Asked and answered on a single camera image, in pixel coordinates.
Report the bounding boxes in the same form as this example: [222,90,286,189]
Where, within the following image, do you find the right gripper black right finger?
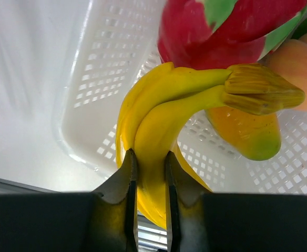
[165,151,208,251]

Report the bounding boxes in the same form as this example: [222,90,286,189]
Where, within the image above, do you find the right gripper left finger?
[87,149,138,251]

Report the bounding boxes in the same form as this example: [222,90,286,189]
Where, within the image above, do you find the yellow banana bunch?
[115,62,305,228]

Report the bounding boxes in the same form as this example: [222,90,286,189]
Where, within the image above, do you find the orange green mango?
[206,107,282,161]

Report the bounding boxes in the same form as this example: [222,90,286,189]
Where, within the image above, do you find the red dragon fruit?
[157,0,307,70]

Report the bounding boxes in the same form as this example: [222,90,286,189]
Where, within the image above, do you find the white plastic basket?
[52,0,307,195]

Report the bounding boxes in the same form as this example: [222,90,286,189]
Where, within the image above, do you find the orange peach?
[265,34,307,112]

